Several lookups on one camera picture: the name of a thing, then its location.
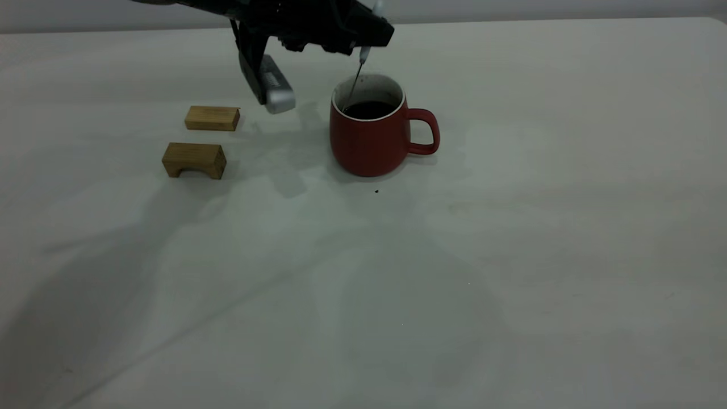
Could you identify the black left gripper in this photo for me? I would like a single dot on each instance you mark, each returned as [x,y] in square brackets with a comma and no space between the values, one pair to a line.
[301,23]

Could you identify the red ceramic mug with coffee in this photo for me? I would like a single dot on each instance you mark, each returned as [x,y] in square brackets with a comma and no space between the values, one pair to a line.
[369,145]

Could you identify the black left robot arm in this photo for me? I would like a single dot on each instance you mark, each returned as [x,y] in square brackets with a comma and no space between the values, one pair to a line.
[193,4]

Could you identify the flat rectangular wooden block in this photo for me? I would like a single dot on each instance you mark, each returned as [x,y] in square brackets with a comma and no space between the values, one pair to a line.
[213,118]

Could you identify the arched wooden block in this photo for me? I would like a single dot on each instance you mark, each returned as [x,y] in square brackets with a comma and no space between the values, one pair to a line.
[196,156]

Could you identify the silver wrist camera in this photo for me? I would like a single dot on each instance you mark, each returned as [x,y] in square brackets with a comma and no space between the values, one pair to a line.
[275,88]

